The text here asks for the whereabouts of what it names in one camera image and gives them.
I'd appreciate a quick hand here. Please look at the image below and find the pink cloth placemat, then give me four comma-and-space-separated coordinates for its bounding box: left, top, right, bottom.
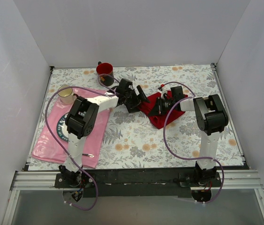
32, 97, 110, 168

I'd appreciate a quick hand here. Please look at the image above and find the silver fork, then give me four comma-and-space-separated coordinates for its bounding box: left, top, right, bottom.
82, 153, 94, 158

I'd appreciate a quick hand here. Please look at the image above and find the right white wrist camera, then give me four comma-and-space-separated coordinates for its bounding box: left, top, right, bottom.
158, 84, 167, 99

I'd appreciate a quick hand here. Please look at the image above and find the floral tablecloth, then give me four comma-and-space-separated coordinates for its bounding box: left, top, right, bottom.
28, 65, 244, 171

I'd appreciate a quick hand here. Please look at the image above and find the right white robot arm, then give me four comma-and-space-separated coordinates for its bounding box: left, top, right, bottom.
149, 85, 229, 186

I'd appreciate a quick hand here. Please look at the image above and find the black mounting base plate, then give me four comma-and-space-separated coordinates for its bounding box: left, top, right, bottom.
54, 168, 223, 199

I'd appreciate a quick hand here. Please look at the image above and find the aluminium frame rail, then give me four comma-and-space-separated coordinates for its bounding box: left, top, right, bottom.
10, 170, 264, 217

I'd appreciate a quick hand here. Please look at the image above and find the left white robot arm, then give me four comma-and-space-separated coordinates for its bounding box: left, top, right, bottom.
59, 79, 150, 188

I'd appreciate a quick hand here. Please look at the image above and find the black red mug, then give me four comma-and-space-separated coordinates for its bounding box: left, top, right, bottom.
96, 61, 114, 87

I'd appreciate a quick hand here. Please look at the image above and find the red cloth napkin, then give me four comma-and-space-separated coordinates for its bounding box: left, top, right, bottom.
138, 92, 185, 129

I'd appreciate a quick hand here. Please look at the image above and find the cream enamel mug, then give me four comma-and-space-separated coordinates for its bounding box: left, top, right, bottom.
58, 85, 78, 105

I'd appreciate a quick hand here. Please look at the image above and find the white plate teal rim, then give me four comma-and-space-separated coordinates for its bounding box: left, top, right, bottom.
56, 113, 68, 142

